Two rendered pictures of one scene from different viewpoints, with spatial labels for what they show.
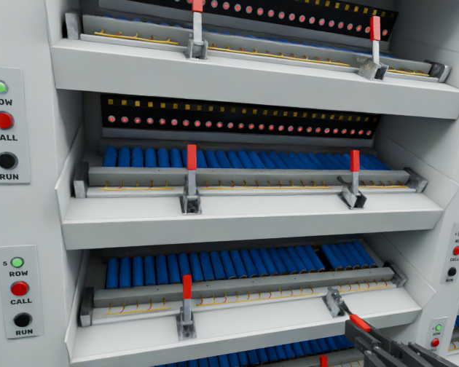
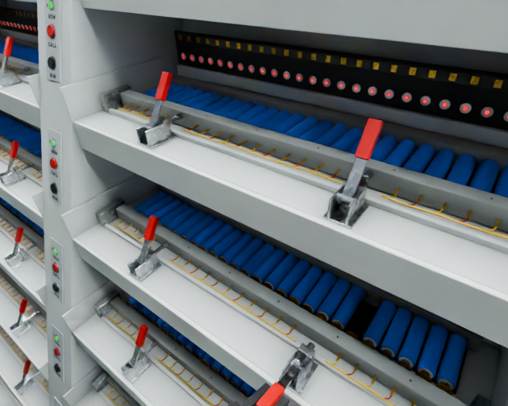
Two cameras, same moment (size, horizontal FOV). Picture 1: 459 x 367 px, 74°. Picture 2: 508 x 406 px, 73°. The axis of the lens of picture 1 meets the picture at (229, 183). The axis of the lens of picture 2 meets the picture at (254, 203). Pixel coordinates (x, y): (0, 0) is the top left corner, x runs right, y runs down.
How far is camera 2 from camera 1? 44 cm
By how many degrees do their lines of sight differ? 47
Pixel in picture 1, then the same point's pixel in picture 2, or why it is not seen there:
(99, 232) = (90, 138)
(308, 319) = (248, 354)
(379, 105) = (414, 23)
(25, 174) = (58, 75)
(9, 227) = (53, 115)
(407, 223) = (461, 312)
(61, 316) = (69, 197)
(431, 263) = not seen: outside the picture
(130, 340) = (108, 250)
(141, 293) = (141, 222)
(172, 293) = (159, 235)
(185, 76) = not seen: outside the picture
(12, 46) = not seen: outside the picture
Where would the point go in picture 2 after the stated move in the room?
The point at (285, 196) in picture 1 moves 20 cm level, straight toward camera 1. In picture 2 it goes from (261, 169) to (55, 159)
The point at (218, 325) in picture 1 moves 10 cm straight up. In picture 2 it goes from (167, 287) to (174, 223)
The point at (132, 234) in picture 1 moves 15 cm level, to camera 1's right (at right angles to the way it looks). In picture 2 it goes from (107, 148) to (148, 184)
